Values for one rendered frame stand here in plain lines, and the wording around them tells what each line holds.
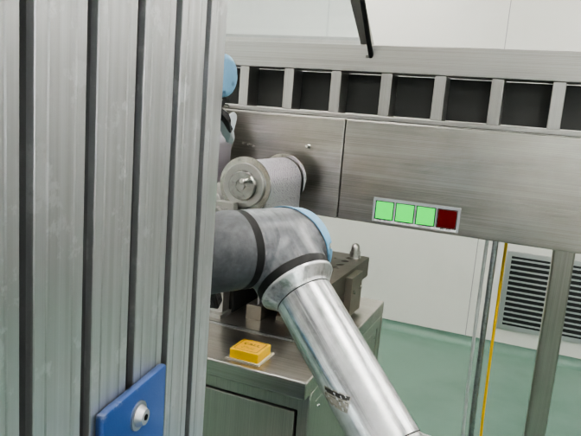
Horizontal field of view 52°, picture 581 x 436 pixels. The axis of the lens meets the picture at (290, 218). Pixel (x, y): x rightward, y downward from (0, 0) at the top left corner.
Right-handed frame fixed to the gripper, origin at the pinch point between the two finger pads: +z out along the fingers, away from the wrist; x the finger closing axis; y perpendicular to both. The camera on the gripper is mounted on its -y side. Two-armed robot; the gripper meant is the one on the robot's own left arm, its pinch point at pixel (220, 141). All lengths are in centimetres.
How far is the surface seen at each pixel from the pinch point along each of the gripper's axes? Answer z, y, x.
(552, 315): 79, 8, -78
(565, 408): 252, 33, -99
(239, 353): 21.0, -41.2, -13.6
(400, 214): 49, 17, -33
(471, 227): 50, 16, -53
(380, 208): 48, 18, -27
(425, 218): 49, 17, -41
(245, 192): 19.8, -0.8, 0.0
